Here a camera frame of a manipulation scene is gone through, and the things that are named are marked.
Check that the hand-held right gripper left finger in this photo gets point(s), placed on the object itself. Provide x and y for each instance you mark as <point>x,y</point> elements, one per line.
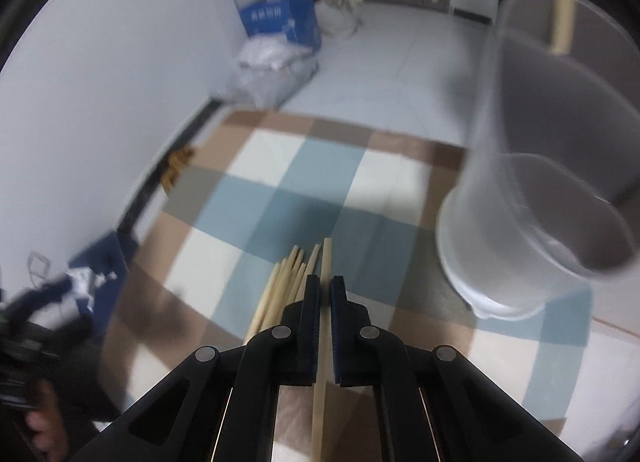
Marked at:
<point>313,302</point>

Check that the grey plastic utensil holder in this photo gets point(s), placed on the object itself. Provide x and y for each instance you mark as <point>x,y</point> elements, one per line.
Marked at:
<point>500,192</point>

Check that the checked tablecloth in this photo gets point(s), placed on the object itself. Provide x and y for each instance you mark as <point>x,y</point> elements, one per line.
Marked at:
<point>260,182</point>

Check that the clear plastic bag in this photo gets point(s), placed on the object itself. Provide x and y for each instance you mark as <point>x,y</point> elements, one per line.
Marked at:
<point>270,67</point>

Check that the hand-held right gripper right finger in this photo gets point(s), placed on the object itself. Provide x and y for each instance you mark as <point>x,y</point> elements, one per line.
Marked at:
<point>337,302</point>

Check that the blue cardboard box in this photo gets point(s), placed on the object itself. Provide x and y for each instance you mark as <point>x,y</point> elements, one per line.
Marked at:
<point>285,17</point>

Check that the dark blue carton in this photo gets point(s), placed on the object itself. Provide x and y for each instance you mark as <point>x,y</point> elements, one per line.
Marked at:
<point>107,262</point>

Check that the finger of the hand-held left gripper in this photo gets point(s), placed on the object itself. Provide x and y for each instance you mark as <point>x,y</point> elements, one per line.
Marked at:
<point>45,294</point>

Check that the wooden chopstick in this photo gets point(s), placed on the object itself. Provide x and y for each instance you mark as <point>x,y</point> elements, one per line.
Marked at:
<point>325,262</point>
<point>297,274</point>
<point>287,282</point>
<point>275,292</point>
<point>265,297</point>
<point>313,257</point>
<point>561,7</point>

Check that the person's left hand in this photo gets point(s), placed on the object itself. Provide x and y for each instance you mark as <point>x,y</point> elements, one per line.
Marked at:
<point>45,422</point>

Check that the orange brown bundle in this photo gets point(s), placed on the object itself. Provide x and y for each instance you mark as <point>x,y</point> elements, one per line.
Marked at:
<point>176,167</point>

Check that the white sack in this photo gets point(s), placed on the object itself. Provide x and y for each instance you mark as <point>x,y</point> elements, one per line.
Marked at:
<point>337,20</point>

